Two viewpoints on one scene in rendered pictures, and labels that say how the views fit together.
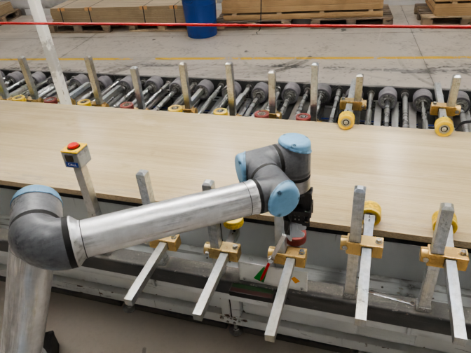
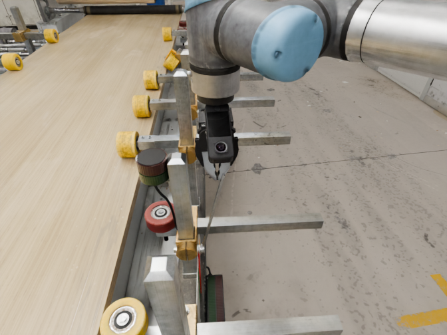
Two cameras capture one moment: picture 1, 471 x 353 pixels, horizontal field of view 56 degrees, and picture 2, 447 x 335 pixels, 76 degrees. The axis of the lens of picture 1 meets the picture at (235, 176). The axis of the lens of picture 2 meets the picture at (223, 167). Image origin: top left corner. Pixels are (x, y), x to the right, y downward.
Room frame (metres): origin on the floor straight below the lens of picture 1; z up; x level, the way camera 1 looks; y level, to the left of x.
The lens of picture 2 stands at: (1.25, 0.30, 1.43)
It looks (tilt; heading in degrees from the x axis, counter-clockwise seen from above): 39 degrees down; 247
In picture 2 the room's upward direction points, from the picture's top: straight up
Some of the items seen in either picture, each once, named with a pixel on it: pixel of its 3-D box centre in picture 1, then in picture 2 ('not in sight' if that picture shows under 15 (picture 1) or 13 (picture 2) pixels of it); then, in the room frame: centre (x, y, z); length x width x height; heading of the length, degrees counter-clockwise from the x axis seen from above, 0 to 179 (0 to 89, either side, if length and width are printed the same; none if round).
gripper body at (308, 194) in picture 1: (297, 204); (215, 117); (1.06, -0.18, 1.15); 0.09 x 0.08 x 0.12; 70
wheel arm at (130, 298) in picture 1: (155, 258); not in sight; (1.23, 0.33, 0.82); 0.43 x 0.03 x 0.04; 160
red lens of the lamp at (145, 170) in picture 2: not in sight; (152, 161); (1.21, -0.16, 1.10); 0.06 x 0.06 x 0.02
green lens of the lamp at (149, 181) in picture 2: not in sight; (154, 171); (1.21, -0.16, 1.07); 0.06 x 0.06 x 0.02
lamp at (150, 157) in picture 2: not in sight; (159, 196); (1.21, -0.16, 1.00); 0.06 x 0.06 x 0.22; 70
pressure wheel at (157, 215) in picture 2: (295, 242); (163, 225); (1.21, -0.20, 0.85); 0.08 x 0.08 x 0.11
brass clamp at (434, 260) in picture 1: (443, 256); (190, 106); (0.99, -0.63, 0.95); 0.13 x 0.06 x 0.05; 70
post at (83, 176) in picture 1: (93, 210); not in sight; (1.42, 0.58, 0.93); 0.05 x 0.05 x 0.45; 70
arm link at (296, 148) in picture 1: (294, 157); (215, 28); (1.07, -0.17, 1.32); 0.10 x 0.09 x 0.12; 108
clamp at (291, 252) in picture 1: (287, 255); (186, 232); (1.16, -0.16, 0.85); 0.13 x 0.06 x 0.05; 70
